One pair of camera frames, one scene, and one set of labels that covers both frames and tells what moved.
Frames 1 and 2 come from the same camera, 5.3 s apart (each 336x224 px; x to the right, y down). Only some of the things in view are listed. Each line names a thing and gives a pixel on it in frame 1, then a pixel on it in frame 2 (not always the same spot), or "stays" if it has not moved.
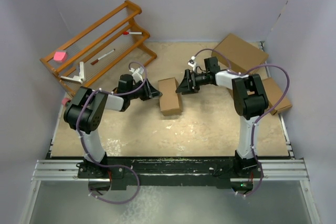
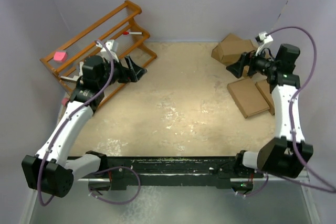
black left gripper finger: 152,92 → 137,71
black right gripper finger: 186,86 → 237,68
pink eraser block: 60,56 stays
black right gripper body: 198,80 → 260,64
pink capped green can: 66,102 stays
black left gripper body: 142,93 → 123,76
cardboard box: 170,103 → 230,49
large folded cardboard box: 243,55 stays
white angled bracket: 76,79 stays
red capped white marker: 132,33 stays
